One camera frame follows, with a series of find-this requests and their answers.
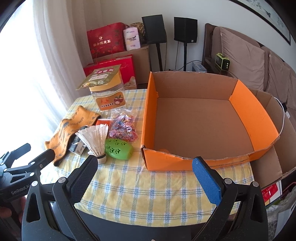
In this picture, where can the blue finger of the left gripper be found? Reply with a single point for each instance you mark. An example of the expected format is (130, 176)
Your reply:
(43, 159)

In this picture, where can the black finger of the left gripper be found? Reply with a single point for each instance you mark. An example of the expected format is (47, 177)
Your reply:
(8, 158)

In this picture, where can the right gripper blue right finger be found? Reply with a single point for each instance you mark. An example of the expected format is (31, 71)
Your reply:
(209, 179)

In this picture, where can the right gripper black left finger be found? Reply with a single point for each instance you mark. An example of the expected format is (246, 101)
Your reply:
(80, 178)

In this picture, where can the small black box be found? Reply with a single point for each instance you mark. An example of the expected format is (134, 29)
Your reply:
(76, 145)

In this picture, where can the white shuttlecock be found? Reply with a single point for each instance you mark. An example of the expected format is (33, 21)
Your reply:
(94, 138)

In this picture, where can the bag of colourful rubber bands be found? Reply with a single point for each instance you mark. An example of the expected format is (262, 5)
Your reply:
(122, 125)

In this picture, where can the clear jar yellow lid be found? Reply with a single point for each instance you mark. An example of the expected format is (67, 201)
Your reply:
(110, 99)

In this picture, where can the yellow food pouch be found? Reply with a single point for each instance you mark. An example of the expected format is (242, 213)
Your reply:
(102, 79)

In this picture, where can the person's left hand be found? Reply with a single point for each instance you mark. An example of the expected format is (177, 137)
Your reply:
(7, 209)

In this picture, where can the yellow checked tablecloth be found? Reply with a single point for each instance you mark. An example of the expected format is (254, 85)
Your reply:
(126, 192)

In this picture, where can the orange patterned scarf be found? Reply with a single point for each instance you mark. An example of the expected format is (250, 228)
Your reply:
(67, 129)

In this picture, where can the orange cardboard box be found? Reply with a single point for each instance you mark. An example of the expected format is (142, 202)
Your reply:
(190, 114)

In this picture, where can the white curtain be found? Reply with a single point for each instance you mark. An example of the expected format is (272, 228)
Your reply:
(44, 48)

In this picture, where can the green black radio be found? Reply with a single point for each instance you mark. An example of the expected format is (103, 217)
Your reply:
(222, 62)

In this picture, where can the red tea gift bag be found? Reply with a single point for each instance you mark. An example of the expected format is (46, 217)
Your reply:
(106, 40)

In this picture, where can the brown sofa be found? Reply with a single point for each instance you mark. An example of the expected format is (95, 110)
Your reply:
(251, 62)

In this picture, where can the large brown cardboard box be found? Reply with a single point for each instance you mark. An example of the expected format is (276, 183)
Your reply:
(141, 63)

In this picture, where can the white tissue pack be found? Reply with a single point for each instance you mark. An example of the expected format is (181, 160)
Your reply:
(132, 40)

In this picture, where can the right black speaker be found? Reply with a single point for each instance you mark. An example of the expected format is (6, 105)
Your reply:
(186, 32)

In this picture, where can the black speaker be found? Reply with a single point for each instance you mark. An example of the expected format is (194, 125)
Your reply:
(155, 33)
(186, 32)

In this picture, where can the left black speaker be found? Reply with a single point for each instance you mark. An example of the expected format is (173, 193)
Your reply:
(155, 33)

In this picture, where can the framed ink painting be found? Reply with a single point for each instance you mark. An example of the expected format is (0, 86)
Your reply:
(267, 13)

